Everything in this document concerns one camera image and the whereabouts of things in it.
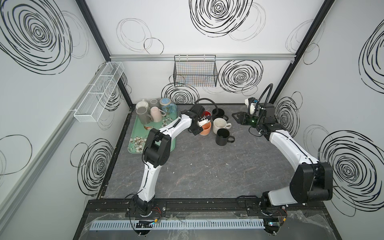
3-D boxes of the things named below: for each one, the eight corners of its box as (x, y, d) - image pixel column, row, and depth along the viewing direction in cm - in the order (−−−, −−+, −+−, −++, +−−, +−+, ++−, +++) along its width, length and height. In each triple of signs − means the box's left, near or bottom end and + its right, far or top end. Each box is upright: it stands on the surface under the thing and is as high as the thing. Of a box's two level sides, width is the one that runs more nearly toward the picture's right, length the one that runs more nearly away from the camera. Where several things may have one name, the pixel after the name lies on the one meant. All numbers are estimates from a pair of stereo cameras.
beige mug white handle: (215, 136, 103) (216, 129, 96) (209, 127, 108) (210, 120, 101) (229, 131, 106) (231, 124, 99) (223, 123, 110) (225, 115, 104)
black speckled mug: (216, 145, 99) (217, 138, 92) (215, 135, 104) (216, 128, 97) (232, 145, 99) (235, 138, 92) (230, 135, 104) (233, 128, 97)
